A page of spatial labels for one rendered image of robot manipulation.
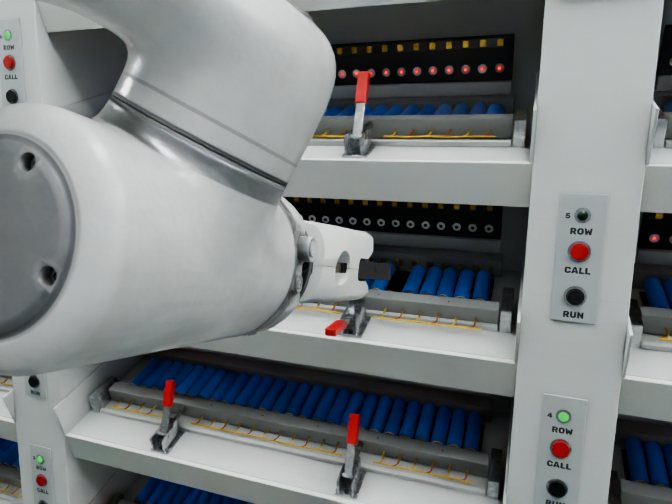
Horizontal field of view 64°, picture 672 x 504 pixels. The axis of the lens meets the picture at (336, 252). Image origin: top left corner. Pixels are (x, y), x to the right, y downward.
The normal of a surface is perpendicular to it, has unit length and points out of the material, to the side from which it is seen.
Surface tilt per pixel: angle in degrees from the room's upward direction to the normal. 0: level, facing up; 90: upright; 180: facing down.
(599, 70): 90
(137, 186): 63
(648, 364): 19
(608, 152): 90
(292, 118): 108
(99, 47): 90
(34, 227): 78
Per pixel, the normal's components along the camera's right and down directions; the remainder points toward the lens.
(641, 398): -0.33, 0.46
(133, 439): -0.09, -0.88
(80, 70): 0.94, 0.07
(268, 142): 0.62, 0.40
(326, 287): 0.80, 0.34
